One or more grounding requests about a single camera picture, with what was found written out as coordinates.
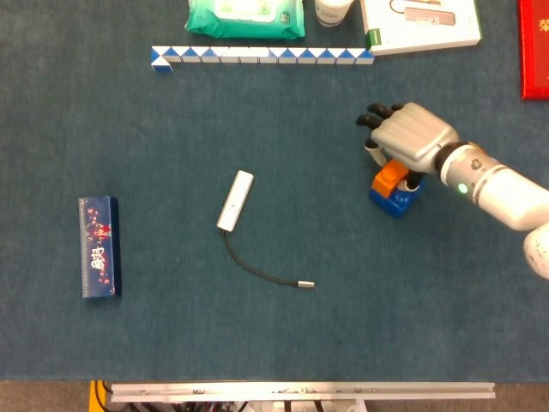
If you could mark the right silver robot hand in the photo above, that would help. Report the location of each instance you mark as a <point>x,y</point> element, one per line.
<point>414,133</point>

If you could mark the orange toy building block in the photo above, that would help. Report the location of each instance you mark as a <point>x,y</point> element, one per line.
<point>388,177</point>

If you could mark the blue toy building block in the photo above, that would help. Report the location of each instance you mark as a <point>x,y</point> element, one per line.
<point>401,201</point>

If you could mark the white USB hub box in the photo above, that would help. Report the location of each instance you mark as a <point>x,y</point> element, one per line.
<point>422,25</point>

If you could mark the red box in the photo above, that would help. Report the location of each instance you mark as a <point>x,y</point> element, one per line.
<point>534,49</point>

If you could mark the white paper cup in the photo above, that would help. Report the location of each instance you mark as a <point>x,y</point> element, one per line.
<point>331,12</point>

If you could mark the blue felt table mat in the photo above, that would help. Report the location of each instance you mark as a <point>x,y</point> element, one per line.
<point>274,189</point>

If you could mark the blue and white snake puzzle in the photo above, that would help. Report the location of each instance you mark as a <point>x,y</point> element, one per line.
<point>261,56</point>

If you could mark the green wet wipes pack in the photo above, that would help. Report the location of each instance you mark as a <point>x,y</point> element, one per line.
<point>245,20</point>

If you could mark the dark blue printed box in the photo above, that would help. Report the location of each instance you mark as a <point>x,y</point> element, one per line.
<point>99,247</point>

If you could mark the aluminium frame rail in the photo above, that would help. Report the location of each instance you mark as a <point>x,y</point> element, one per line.
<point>302,392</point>

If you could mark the yellow frame bracket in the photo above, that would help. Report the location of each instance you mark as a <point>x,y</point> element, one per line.
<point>94,395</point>

